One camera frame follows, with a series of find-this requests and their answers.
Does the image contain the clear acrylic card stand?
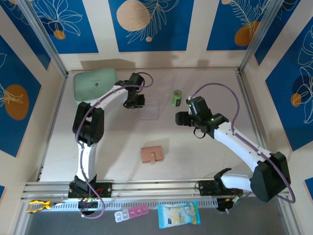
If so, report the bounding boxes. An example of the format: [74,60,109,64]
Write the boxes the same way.
[138,96,162,121]

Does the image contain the green cylindrical can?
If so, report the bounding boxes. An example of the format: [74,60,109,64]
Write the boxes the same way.
[172,89,183,108]

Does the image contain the mint green zipper pouch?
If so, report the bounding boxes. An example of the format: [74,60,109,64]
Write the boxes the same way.
[73,68,118,105]

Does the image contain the blue snack packet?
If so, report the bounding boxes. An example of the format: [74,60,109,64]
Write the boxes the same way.
[157,201,201,230]

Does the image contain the pink white pill organizer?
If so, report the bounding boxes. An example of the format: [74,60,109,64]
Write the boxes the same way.
[114,203,149,223]

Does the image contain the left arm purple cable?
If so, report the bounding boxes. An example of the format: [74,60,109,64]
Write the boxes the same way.
[73,71,154,219]

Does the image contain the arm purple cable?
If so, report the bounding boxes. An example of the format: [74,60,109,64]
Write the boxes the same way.
[187,83,296,214]
[73,71,154,219]

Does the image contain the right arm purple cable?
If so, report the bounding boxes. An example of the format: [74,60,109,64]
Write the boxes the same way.
[187,83,296,214]

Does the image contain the aluminium side rail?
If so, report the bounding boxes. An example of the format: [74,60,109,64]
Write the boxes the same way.
[36,72,69,182]
[236,70,269,152]

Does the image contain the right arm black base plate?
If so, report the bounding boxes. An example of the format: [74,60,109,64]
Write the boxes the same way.
[198,180,244,197]

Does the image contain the aluminium front rail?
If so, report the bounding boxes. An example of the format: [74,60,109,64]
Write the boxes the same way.
[21,177,293,204]

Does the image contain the small circuit board with wires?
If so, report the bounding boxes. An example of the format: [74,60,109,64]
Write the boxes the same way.
[226,194,245,206]
[77,196,98,209]

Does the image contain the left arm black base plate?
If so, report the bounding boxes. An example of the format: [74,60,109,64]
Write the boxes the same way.
[67,181,113,199]

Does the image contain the aluminium corner post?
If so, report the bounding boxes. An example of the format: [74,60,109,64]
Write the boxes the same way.
[17,0,69,78]
[238,0,286,72]

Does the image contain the slotted grey cable duct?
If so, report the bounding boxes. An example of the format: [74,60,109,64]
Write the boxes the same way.
[24,197,219,212]

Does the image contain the yellow handled pliers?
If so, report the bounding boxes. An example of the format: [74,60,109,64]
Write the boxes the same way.
[26,199,66,214]

